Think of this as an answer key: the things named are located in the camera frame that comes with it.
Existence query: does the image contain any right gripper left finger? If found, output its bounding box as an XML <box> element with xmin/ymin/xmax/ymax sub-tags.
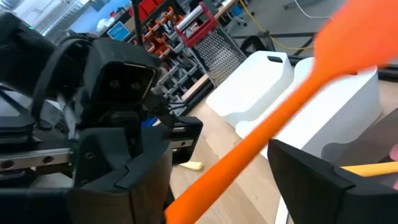
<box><xmin>0</xmin><ymin>141</ymin><xmax>174</xmax><ymax>224</ymax></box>

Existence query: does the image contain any storage rack with bins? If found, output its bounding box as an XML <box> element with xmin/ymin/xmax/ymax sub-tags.
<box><xmin>129</xmin><ymin>0</ymin><xmax>200</xmax><ymax>116</ymax></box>

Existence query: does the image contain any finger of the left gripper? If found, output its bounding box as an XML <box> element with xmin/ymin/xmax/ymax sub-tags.
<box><xmin>74</xmin><ymin>126</ymin><xmax>141</xmax><ymax>189</ymax></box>

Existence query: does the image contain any white plastic bin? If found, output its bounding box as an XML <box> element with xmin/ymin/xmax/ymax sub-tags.
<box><xmin>205</xmin><ymin>50</ymin><xmax>295</xmax><ymax>128</ymax></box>
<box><xmin>235</xmin><ymin>57</ymin><xmax>382</xmax><ymax>160</ymax></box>

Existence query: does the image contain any white cable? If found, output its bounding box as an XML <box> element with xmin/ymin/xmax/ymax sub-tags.
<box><xmin>294</xmin><ymin>0</ymin><xmax>332</xmax><ymax>19</ymax></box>

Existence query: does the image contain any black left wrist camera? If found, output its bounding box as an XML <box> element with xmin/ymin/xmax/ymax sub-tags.
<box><xmin>83</xmin><ymin>39</ymin><xmax>163</xmax><ymax>108</ymax></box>

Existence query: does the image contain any cream handled table knife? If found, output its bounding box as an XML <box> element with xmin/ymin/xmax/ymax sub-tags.
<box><xmin>178</xmin><ymin>161</ymin><xmax>205</xmax><ymax>171</ymax></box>

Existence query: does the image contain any blue sign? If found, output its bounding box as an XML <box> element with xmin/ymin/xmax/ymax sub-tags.
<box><xmin>106</xmin><ymin>21</ymin><xmax>131</xmax><ymax>42</ymax></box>

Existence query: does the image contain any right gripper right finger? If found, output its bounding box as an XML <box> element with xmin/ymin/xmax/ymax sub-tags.
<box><xmin>267</xmin><ymin>138</ymin><xmax>398</xmax><ymax>224</ymax></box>

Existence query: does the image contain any yellow extension cable with plug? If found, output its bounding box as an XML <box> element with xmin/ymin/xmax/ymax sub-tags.
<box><xmin>238</xmin><ymin>0</ymin><xmax>315</xmax><ymax>51</ymax></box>

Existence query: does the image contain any grey translucent plastic bin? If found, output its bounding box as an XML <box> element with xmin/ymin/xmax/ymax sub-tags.
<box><xmin>320</xmin><ymin>107</ymin><xmax>398</xmax><ymax>190</ymax></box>

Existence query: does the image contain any red handled metal box grater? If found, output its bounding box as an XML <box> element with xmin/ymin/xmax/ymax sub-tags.
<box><xmin>174</xmin><ymin>1</ymin><xmax>248</xmax><ymax>88</ymax></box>

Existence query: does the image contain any orange silicone spatula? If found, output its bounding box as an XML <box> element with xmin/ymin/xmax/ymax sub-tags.
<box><xmin>164</xmin><ymin>0</ymin><xmax>398</xmax><ymax>224</ymax></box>

